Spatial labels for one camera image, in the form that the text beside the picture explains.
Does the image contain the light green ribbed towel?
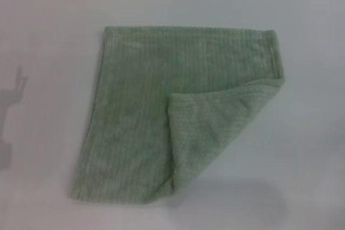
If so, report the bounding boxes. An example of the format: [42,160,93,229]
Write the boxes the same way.
[68,25,286,206]

